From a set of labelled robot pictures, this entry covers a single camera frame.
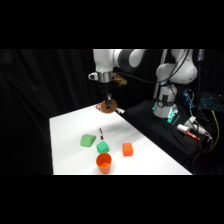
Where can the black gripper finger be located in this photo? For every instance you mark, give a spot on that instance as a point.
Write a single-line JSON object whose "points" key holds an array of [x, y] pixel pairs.
{"points": [[110, 98], [107, 97]]}

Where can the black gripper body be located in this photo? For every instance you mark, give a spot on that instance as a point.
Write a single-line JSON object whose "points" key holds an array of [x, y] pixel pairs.
{"points": [[106, 88]]}

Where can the brown potato toy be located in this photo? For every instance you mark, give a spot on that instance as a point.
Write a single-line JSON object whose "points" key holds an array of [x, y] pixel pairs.
{"points": [[109, 107]]}

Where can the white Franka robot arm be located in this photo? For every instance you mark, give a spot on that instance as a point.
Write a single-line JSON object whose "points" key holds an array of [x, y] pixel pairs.
{"points": [[106, 61]]}

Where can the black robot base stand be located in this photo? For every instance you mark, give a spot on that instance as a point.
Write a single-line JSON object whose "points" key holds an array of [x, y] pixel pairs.
{"points": [[156, 128]]}

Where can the yellow tag on wrist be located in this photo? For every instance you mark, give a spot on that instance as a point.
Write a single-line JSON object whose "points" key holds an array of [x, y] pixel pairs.
{"points": [[119, 80]]}

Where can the light green rounded block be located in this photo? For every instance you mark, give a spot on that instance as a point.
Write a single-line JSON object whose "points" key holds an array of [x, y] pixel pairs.
{"points": [[87, 140]]}

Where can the green cube block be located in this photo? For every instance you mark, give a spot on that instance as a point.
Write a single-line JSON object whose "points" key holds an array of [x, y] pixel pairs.
{"points": [[103, 147]]}

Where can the orange cube block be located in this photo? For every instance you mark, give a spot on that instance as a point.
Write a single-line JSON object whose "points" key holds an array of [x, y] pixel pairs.
{"points": [[127, 149]]}

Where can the green lit control box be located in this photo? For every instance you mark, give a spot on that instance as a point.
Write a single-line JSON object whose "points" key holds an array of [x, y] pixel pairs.
{"points": [[173, 116]]}

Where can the orange plastic cup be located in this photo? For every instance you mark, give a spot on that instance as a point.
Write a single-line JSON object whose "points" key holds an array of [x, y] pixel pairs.
{"points": [[104, 163]]}

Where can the black curtain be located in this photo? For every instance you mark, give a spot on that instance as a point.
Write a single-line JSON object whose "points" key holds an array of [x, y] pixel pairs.
{"points": [[36, 100]]}

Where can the white cylinder with red tip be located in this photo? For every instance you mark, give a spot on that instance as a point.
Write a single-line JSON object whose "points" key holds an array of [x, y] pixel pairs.
{"points": [[186, 131]]}

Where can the blue backlit keyboard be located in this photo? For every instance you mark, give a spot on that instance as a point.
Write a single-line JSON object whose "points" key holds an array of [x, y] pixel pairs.
{"points": [[211, 101]]}

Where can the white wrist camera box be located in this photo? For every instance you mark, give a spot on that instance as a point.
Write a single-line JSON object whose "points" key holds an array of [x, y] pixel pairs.
{"points": [[93, 76]]}

